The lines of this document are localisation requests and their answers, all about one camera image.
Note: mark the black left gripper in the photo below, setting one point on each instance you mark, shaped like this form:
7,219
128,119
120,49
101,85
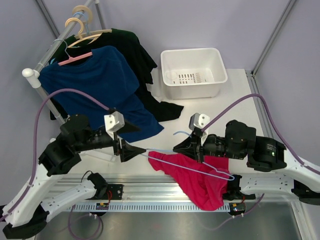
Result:
127,151

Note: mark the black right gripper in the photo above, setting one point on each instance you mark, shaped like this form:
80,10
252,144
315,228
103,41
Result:
189,147

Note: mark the light blue wire hanger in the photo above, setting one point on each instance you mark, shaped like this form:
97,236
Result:
187,167

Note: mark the pink t shirt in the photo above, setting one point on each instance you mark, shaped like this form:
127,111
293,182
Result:
204,191

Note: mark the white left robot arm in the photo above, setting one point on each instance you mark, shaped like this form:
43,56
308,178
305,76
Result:
30,211

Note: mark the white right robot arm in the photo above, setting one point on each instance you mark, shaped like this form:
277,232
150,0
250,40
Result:
263,154

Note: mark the blue t shirt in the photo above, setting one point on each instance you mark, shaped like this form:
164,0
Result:
107,77

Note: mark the dark green t shirt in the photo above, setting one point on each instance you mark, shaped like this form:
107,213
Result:
117,32

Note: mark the pink plastic hanger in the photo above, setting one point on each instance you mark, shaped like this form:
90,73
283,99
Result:
71,59

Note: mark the black t shirt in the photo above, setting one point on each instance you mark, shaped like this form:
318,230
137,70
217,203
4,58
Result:
141,64

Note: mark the beige wooden hanger front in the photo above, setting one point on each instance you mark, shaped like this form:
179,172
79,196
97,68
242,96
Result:
80,37

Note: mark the beige wooden hanger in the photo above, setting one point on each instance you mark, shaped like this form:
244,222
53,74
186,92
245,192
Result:
88,10
80,37

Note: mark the light blue hanger rear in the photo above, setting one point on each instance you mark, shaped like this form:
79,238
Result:
83,17

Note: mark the beige wooden hanger rear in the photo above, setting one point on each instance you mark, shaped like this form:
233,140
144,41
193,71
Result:
88,10

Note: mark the white plastic basket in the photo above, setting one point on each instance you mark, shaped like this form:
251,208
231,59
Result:
192,73

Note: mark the silver clothes rack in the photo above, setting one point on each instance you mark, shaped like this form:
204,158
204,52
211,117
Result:
32,75

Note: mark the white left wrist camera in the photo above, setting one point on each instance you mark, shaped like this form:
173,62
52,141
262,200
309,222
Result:
113,122

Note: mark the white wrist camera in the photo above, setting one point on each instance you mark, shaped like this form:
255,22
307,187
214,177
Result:
198,121
113,122

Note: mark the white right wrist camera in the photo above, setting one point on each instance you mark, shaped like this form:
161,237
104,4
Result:
198,121

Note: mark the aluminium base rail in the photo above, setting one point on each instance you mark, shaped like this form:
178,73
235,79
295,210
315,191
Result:
162,188

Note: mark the white slotted cable duct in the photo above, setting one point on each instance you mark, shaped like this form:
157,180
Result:
137,207

